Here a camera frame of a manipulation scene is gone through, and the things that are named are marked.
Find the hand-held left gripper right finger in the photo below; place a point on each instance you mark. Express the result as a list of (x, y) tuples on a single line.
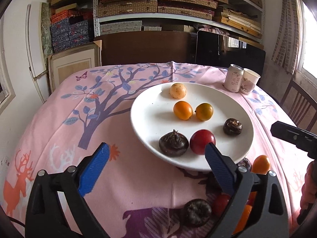
[(220, 171)]

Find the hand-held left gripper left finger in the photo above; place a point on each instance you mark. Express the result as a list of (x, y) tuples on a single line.
[(94, 168)]

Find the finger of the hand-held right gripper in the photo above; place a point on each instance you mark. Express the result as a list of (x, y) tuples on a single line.
[(284, 131)]

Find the dark water chestnut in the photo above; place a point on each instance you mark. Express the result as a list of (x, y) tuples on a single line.
[(232, 126), (173, 143), (197, 213), (245, 164)]

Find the red cherry tomato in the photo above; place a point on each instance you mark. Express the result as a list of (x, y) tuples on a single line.
[(220, 203), (200, 141)]

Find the orange kumquat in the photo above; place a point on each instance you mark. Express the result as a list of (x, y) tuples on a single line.
[(244, 215), (260, 164), (182, 110)]

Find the white round plate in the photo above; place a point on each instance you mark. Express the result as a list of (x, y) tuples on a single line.
[(153, 119)]

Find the person's right hand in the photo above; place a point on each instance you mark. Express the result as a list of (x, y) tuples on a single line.
[(311, 181)]

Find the dark wooden chair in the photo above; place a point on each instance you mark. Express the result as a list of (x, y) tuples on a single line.
[(301, 104)]

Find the pink printed tablecloth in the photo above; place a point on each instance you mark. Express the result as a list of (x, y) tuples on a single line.
[(74, 129)]

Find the white paper cup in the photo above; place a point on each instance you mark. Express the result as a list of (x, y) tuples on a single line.
[(249, 83)]

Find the green-tinged kumquat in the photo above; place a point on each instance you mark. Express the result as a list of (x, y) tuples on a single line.
[(204, 111)]

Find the white drink can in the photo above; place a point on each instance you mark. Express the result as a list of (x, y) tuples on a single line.
[(234, 79)]

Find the bright window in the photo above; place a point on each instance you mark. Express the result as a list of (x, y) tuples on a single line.
[(310, 44)]

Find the pale yellow round fruit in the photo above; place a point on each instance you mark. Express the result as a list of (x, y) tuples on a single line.
[(177, 90)]

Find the checked curtain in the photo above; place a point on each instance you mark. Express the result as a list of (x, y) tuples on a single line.
[(287, 34)]

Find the black glossy panel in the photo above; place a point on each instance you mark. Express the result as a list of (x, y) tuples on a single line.
[(223, 52)]

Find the white framed window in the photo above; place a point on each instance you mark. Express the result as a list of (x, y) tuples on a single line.
[(6, 91)]

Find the pink folded cloth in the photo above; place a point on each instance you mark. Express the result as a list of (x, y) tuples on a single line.
[(213, 29)]

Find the brown wooden panel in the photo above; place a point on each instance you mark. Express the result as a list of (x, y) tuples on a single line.
[(143, 48)]

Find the stack of blue patterned boxes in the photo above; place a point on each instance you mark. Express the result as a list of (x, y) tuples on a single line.
[(70, 36)]

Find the green marbled board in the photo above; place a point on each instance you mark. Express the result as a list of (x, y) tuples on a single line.
[(45, 29)]

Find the white metal shelf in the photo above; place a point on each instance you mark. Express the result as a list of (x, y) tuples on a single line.
[(96, 17)]

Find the orange patterned box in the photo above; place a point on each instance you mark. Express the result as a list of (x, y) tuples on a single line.
[(62, 16)]

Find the shelf of woven boxes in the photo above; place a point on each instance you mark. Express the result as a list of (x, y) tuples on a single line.
[(126, 7)]

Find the white wall socket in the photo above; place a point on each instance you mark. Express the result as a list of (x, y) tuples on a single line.
[(5, 160)]

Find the beige picture frame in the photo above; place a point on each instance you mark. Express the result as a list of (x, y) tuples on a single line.
[(74, 67)]

